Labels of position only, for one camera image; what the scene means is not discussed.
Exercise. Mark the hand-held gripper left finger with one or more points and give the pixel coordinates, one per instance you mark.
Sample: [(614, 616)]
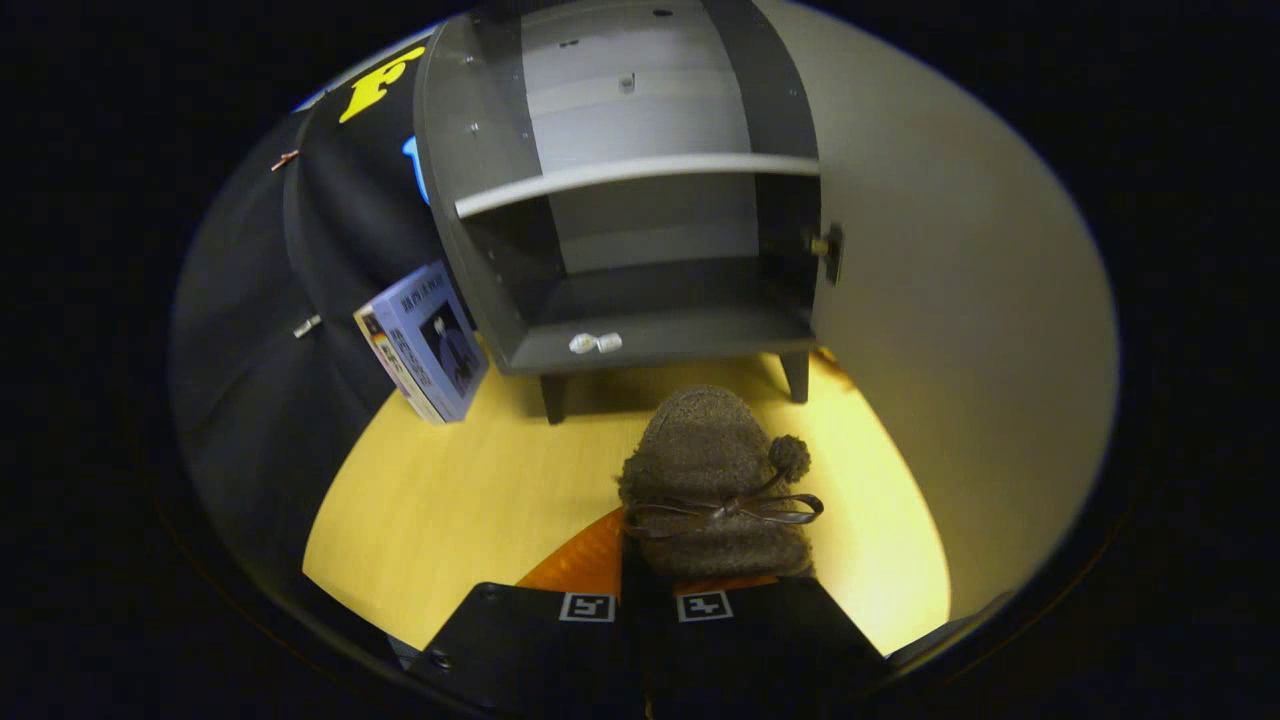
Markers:
[(530, 650)]

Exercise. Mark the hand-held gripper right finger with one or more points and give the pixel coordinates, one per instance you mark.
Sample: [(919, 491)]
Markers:
[(760, 650)]

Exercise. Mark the brown fuzzy shoe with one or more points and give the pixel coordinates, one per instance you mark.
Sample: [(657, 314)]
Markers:
[(700, 450)]

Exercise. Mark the grey shoe cabinet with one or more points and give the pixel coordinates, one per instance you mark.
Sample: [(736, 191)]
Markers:
[(650, 340)]

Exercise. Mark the beige shoe cabinet door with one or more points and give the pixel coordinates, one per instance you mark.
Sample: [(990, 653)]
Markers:
[(950, 300)]

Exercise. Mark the blue cover book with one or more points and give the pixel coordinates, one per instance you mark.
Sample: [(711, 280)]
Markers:
[(440, 340)]

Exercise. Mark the white spine book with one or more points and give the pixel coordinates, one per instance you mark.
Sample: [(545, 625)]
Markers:
[(385, 360)]

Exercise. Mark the black backdrop cloth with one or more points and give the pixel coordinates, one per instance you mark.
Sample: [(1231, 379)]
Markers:
[(250, 400)]

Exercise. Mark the silver clip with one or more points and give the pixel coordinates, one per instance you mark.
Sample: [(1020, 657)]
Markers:
[(307, 326)]

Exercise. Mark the red clothes peg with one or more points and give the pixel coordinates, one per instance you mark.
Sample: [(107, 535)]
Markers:
[(285, 160)]

